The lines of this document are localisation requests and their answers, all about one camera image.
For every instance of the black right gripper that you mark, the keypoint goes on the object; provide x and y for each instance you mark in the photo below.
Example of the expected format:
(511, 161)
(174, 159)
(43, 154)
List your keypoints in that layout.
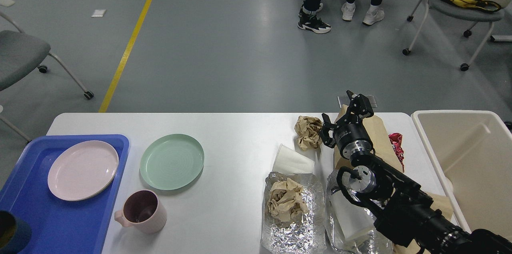
(351, 136)

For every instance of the green plate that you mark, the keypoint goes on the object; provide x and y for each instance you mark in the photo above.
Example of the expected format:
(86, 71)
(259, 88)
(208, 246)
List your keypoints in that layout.
(172, 162)

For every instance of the dark teal cup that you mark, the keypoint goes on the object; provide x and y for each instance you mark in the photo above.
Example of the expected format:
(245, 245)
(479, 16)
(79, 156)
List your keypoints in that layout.
(15, 233)

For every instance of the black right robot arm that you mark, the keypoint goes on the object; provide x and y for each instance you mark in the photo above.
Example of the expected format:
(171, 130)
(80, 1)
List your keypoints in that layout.
(402, 210)

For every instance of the brown paper bag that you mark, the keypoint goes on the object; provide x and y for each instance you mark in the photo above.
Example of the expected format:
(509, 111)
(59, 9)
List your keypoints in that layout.
(383, 146)

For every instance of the crumpled brown paper ball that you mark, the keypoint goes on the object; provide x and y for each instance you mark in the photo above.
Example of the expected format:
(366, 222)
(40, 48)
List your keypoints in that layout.
(307, 129)

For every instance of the red foil wrapper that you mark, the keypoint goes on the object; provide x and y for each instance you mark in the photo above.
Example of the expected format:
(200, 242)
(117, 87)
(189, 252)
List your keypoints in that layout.
(396, 141)

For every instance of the white paper cup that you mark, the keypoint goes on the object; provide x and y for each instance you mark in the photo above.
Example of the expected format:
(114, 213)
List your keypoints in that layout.
(288, 161)

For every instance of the crumpled brown paper on foil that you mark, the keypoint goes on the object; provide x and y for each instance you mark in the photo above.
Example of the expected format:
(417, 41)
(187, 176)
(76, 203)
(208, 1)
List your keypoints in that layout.
(286, 202)

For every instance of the aluminium foil sheet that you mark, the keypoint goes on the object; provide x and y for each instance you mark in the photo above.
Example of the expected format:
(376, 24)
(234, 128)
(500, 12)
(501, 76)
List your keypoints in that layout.
(307, 236)

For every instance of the beige plastic bin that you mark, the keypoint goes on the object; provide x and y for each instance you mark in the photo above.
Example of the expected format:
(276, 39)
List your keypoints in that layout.
(471, 151)

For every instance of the pink plate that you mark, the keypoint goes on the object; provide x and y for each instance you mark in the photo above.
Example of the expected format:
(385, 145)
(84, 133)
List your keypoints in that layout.
(83, 170)

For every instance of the blue plastic tray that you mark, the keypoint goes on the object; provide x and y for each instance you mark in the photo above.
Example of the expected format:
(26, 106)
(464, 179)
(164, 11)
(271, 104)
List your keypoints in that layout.
(58, 226)

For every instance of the grey chair left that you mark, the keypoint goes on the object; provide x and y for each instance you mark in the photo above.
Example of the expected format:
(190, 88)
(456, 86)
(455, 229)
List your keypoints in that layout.
(21, 53)

